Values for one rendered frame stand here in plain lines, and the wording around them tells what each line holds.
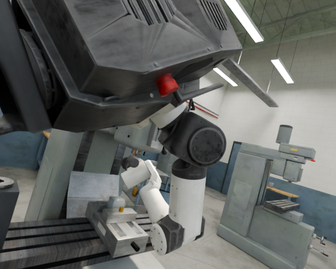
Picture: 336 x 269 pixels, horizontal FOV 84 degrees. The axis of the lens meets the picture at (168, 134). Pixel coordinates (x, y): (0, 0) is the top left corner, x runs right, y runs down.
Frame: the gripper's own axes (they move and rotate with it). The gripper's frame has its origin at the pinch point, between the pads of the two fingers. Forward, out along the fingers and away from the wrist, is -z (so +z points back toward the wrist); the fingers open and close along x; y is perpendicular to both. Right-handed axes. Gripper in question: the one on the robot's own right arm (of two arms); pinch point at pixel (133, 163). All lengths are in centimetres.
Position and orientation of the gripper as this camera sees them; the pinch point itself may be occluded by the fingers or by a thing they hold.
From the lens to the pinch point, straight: 96.5
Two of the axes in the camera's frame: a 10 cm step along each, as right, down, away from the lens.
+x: -9.2, -2.7, -2.8
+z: 2.8, 0.3, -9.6
